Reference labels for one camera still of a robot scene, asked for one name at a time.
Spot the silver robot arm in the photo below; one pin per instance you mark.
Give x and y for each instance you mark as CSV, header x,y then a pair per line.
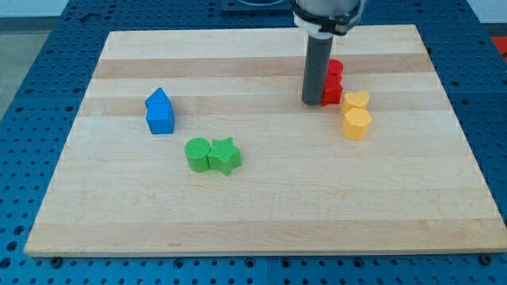
x,y
323,19

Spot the yellow heart block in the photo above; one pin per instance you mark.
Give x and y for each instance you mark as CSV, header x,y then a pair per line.
x,y
354,100

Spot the green star block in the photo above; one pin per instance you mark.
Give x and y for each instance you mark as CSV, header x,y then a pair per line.
x,y
224,156

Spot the green cylinder block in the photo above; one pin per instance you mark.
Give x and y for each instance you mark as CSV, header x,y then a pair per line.
x,y
196,152

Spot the wooden board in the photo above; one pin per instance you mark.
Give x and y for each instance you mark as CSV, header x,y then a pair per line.
x,y
412,186

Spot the red star block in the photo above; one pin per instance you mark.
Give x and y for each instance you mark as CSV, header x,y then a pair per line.
x,y
332,91

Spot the blue cube block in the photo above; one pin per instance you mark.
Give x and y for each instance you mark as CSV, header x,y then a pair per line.
x,y
160,118

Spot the yellow hexagon block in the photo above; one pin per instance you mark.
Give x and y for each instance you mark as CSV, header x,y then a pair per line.
x,y
356,123

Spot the blue pentagon block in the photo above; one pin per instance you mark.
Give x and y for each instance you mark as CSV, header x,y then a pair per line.
x,y
159,96

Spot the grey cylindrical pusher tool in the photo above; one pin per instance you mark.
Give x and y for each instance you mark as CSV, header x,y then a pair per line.
x,y
316,66

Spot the red round block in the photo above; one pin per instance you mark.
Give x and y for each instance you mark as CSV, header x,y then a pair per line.
x,y
335,68

